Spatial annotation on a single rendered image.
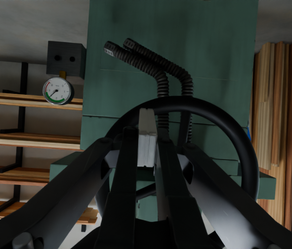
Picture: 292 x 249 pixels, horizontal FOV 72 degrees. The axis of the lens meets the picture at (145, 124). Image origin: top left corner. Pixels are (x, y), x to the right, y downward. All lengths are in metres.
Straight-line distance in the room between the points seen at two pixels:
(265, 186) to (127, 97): 0.44
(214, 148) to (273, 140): 1.41
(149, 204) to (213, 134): 0.25
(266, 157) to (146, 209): 1.60
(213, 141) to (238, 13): 0.34
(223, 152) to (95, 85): 0.38
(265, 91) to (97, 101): 1.58
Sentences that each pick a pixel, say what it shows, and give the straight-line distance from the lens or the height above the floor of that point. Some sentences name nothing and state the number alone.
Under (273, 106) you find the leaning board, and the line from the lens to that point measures 1.96.
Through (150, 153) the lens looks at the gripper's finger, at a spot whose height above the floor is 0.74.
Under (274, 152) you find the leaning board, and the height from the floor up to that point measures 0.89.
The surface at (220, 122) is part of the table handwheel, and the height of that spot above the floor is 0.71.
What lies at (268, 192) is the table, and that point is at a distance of 0.65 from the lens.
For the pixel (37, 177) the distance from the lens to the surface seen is 2.94.
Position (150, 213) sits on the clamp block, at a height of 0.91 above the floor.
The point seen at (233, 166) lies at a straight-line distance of 0.59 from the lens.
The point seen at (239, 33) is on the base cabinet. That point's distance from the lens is 0.62.
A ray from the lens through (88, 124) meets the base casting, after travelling 0.53.
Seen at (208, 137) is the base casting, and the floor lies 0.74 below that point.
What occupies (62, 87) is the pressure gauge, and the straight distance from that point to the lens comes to 0.49.
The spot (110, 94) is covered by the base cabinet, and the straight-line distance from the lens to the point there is 0.53.
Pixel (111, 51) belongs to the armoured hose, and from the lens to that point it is 0.45.
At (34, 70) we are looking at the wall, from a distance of 3.43.
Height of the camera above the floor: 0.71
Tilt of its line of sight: 1 degrees up
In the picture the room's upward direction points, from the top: 176 degrees counter-clockwise
